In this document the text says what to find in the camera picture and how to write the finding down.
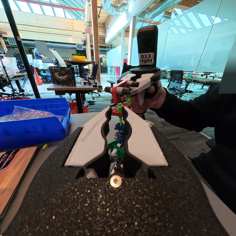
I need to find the person's right hand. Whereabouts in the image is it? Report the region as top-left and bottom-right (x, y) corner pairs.
(129, 81), (167, 114)

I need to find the wooden desk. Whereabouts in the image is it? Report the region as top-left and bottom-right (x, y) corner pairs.
(47, 81), (103, 114)

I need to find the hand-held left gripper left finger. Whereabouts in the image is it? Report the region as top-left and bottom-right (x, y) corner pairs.
(65, 107), (112, 178)

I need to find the orange traffic cone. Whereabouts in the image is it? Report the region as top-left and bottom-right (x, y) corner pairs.
(34, 68), (44, 85)

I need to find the orange toy package bag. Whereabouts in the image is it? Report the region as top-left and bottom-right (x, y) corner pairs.
(0, 147), (38, 219)

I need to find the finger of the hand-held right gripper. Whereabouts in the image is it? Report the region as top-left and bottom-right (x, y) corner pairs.
(118, 73), (140, 84)
(131, 73), (155, 106)

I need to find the wooden post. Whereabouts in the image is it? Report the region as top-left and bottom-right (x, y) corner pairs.
(90, 0), (101, 84)

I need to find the person's torso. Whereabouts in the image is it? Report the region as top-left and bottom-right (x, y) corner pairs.
(192, 129), (236, 214)

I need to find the black office chair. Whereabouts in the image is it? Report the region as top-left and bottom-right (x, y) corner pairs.
(168, 70), (193, 97)

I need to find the person's right forearm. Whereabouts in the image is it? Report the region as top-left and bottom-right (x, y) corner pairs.
(150, 84), (236, 133)

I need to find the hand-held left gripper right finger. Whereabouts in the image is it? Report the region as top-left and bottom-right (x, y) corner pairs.
(121, 106), (168, 178)

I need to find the colourful construction toy model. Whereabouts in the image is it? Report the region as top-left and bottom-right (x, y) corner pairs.
(109, 96), (133, 175)

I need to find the toy car box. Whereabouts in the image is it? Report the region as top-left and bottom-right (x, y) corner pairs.
(48, 66), (76, 86)

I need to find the red connector with grey rods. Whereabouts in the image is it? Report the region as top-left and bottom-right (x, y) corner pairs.
(104, 81), (140, 105)

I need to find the black metal pole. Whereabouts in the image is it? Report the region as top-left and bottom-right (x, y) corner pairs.
(1, 0), (41, 99)

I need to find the orange basket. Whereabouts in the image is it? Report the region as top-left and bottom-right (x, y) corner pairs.
(68, 99), (89, 115)

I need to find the blue plastic bin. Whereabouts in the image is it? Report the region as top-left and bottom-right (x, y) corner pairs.
(0, 97), (71, 150)

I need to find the clear plastic bag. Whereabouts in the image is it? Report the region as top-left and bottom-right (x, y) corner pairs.
(0, 105), (64, 122)

